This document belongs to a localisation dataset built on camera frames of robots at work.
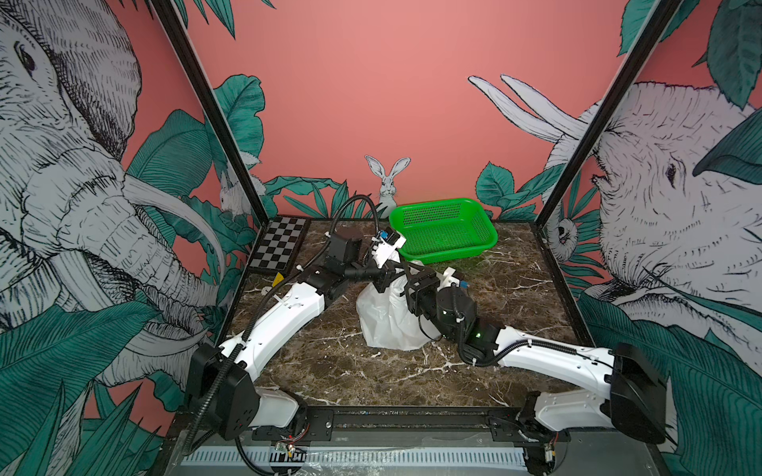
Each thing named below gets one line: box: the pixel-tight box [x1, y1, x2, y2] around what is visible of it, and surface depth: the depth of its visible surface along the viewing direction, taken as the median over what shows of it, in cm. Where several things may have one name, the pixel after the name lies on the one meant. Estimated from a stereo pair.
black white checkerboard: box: [247, 216, 311, 275], surface depth 113 cm
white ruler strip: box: [180, 447, 529, 467], surface depth 71 cm
